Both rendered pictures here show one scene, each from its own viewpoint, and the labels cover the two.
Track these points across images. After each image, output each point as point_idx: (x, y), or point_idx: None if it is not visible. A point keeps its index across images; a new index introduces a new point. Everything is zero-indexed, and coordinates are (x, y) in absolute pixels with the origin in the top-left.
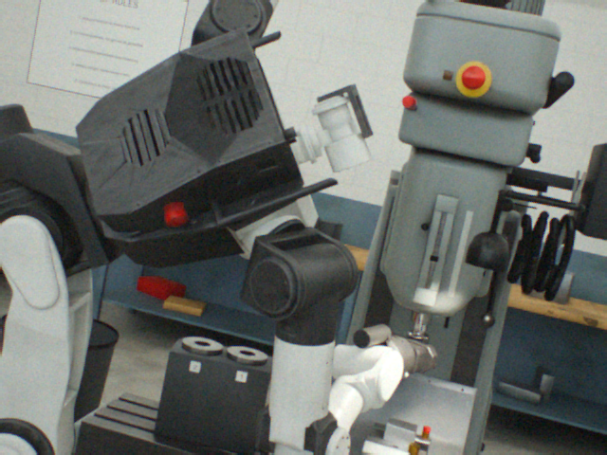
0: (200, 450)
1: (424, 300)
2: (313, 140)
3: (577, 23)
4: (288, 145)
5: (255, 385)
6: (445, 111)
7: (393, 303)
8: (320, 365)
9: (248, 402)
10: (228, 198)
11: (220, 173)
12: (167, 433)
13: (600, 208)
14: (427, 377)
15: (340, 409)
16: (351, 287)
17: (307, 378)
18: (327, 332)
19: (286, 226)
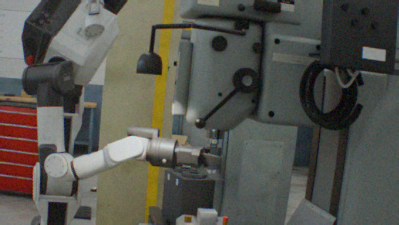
0: (161, 221)
1: (172, 111)
2: (84, 22)
3: None
4: (40, 23)
5: (179, 186)
6: None
7: (317, 156)
8: (40, 117)
9: (178, 197)
10: (43, 51)
11: (26, 39)
12: (163, 214)
13: (323, 39)
14: (321, 210)
15: (85, 157)
16: (54, 81)
17: (38, 122)
18: (41, 100)
19: (50, 58)
